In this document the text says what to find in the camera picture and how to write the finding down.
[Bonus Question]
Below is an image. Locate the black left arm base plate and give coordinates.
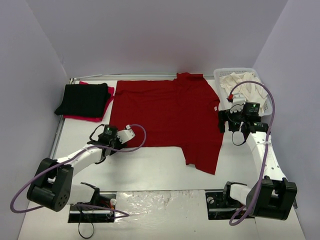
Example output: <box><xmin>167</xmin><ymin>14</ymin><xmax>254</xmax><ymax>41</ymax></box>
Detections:
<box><xmin>67</xmin><ymin>192</ymin><xmax>117</xmax><ymax>224</ymax></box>

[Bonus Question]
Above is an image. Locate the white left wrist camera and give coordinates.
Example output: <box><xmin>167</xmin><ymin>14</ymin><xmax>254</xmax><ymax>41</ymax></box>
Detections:
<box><xmin>116</xmin><ymin>124</ymin><xmax>136</xmax><ymax>144</ymax></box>

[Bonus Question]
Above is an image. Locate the folded red t-shirt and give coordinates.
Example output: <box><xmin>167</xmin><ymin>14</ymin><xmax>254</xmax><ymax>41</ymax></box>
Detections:
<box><xmin>62</xmin><ymin>80</ymin><xmax>116</xmax><ymax>123</ymax></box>

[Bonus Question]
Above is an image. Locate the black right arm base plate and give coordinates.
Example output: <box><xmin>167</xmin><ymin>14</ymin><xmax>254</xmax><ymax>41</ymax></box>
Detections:
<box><xmin>205</xmin><ymin>189</ymin><xmax>243</xmax><ymax>221</ymax></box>

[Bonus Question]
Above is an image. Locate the black cable loop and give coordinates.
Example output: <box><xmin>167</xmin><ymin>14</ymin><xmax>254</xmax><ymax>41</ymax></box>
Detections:
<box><xmin>77</xmin><ymin>212</ymin><xmax>95</xmax><ymax>240</ymax></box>

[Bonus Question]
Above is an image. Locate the red t-shirt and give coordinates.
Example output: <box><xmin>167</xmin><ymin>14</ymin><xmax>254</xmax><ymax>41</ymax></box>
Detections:
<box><xmin>62</xmin><ymin>80</ymin><xmax>116</xmax><ymax>123</ymax></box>
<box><xmin>109</xmin><ymin>73</ymin><xmax>223</xmax><ymax>175</ymax></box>

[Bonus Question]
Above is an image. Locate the white t-shirts pile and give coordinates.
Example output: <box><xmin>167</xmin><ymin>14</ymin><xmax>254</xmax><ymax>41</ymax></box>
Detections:
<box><xmin>219</xmin><ymin>71</ymin><xmax>268</xmax><ymax>114</ymax></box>

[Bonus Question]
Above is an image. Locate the folded black t-shirt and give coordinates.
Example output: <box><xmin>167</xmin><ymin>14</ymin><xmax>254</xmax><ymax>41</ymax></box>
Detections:
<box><xmin>54</xmin><ymin>83</ymin><xmax>110</xmax><ymax>118</ymax></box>

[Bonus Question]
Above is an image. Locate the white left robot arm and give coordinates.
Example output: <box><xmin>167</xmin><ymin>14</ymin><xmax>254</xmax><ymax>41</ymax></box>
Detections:
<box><xmin>26</xmin><ymin>124</ymin><xmax>135</xmax><ymax>212</ymax></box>

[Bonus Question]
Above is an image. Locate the white plastic laundry basket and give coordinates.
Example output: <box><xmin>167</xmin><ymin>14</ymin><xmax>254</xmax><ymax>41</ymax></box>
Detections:
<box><xmin>213</xmin><ymin>67</ymin><xmax>272</xmax><ymax>116</ymax></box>

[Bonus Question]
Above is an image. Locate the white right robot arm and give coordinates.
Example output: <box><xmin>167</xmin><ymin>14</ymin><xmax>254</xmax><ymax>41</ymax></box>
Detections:
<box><xmin>218</xmin><ymin>100</ymin><xmax>298</xmax><ymax>226</ymax></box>

